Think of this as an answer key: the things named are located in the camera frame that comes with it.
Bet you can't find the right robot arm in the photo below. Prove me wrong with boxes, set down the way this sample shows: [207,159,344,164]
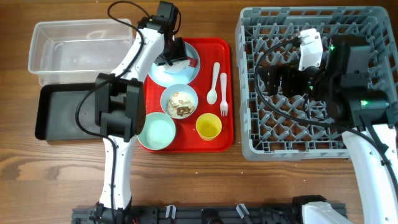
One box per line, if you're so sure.
[254,34,397,223]

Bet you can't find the red serving tray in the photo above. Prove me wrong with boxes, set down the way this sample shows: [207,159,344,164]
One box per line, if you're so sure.
[144,37,234,152]

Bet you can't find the white napkin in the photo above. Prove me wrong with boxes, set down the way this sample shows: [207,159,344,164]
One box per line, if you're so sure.
[163,59,190,73]

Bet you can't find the black waste tray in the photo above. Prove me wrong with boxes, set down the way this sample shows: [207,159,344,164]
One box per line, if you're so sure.
[34,82,125,142]

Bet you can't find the light blue plate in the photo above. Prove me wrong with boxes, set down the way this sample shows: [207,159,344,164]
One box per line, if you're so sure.
[149,42,201,87]

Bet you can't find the grey dishwasher rack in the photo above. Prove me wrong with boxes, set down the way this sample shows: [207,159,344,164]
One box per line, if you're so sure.
[235,6,397,161]

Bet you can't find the white plastic spoon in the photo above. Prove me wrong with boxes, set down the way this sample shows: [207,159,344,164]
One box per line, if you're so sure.
[206,62,220,105]

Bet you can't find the light green bowl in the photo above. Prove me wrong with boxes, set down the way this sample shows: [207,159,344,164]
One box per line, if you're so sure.
[138,112,176,151]

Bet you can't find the clear plastic waste bin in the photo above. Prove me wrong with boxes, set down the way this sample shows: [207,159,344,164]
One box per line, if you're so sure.
[28,19,134,86]

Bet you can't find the rice and food scraps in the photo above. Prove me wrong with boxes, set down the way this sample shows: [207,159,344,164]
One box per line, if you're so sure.
[167,91,196,118]

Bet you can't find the yellow plastic cup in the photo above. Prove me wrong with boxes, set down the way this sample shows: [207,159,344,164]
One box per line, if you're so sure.
[196,113,223,141]

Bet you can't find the white plastic fork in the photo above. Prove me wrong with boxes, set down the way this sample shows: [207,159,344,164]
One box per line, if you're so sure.
[220,73,228,116]

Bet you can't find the red snack wrapper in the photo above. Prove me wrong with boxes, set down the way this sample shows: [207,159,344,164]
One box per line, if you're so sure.
[188,57,198,68]

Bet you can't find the light blue bowl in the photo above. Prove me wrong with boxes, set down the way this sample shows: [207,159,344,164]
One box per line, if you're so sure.
[160,84,198,119]

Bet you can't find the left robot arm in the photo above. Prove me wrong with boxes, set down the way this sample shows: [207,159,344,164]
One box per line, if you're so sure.
[93,16,186,223]

